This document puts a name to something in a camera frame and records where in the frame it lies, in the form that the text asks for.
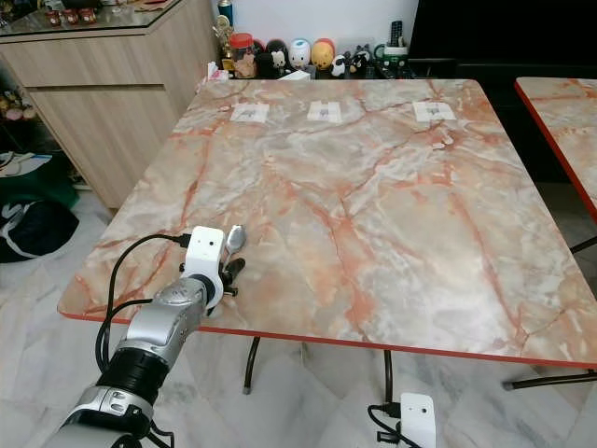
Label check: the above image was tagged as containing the silver metal spoon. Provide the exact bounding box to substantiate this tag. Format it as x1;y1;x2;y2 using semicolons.
224;224;249;253

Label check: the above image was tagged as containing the black metal table leg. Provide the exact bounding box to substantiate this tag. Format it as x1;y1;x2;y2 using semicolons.
504;370;597;390
243;336;262;395
382;349;395;407

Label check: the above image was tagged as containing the marble table with red edge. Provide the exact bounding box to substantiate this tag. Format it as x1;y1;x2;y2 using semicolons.
58;78;597;368
513;77;597;253

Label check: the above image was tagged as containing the white paper label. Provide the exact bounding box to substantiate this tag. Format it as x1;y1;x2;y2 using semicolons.
308;102;343;122
413;101;456;122

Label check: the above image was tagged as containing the black bag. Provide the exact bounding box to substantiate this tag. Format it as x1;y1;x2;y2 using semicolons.
0;198;80;264

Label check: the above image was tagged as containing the pink patterned packet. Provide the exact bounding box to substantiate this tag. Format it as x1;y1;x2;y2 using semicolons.
203;63;234;91

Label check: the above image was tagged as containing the green white bag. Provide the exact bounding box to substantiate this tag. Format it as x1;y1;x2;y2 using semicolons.
0;149;77;211

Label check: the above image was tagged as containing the light wooden cabinet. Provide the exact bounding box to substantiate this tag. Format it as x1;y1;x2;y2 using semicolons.
0;0;217;211

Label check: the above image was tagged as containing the black round figurine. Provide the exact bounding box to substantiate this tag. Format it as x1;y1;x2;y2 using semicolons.
265;39;289;76

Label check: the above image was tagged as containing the red lid jar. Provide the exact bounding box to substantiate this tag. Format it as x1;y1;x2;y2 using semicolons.
229;33;256;78

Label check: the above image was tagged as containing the white blue round figurine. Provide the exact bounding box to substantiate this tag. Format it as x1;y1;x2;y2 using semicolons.
288;38;312;72

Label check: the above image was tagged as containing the yellow round figurine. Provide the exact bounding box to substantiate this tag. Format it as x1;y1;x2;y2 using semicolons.
312;37;336;72

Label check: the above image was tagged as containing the black cat figurine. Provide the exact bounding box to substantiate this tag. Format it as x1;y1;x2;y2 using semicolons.
348;45;371;76

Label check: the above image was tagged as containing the green mug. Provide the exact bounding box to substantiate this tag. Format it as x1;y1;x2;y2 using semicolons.
374;42;410;69

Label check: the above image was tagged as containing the black television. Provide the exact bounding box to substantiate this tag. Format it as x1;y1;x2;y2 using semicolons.
409;0;597;64

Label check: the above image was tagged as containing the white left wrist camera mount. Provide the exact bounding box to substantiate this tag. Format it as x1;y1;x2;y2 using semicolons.
182;226;229;309

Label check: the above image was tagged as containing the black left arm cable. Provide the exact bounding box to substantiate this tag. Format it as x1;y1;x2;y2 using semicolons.
95;233;192;374

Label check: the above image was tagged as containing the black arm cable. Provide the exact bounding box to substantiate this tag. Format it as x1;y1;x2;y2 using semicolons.
95;233;192;374
368;401;404;448

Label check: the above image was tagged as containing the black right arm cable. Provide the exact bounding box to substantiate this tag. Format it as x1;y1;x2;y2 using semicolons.
368;401;404;448

